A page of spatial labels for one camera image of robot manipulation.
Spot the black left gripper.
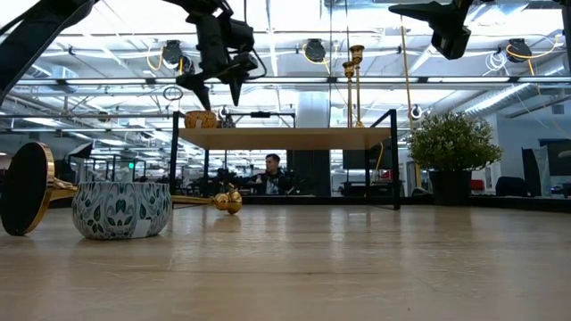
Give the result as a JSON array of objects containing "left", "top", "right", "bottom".
[{"left": 175, "top": 14, "right": 260, "bottom": 111}]

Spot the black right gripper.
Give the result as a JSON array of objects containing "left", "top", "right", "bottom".
[{"left": 388, "top": 0, "right": 475, "bottom": 62}]

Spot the orange patterned candle tin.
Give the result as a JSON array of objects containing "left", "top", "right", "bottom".
[{"left": 184, "top": 110, "right": 219, "bottom": 130}]

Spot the blue-green patterned candle tin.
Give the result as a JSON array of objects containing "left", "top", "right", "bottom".
[{"left": 70, "top": 181, "right": 173, "bottom": 242}]

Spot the tall gold candlestick holder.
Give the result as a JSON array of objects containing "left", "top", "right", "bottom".
[{"left": 0, "top": 141, "right": 244, "bottom": 237}]

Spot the wooden shelf with black legs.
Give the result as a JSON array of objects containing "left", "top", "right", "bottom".
[{"left": 168, "top": 109, "right": 401, "bottom": 210}]

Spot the person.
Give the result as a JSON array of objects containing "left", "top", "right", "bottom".
[{"left": 247, "top": 153, "right": 295, "bottom": 196}]

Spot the green potted plant black pot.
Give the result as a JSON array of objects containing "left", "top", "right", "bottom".
[{"left": 406, "top": 111, "right": 504, "bottom": 207}]

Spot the black monitor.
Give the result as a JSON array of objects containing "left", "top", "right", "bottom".
[
  {"left": 537, "top": 138, "right": 571, "bottom": 177},
  {"left": 342, "top": 149, "right": 393, "bottom": 171}
]

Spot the black office chair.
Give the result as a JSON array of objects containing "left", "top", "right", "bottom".
[{"left": 494, "top": 176, "right": 527, "bottom": 198}]

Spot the black ceiling cable reel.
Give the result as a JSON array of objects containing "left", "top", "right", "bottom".
[
  {"left": 506, "top": 37, "right": 534, "bottom": 63},
  {"left": 304, "top": 38, "right": 327, "bottom": 63},
  {"left": 160, "top": 39, "right": 196, "bottom": 78}
]

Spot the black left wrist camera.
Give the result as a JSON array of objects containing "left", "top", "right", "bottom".
[{"left": 229, "top": 20, "right": 256, "bottom": 51}]

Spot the black aluminium table frame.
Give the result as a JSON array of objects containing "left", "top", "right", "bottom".
[{"left": 0, "top": 194, "right": 571, "bottom": 214}]

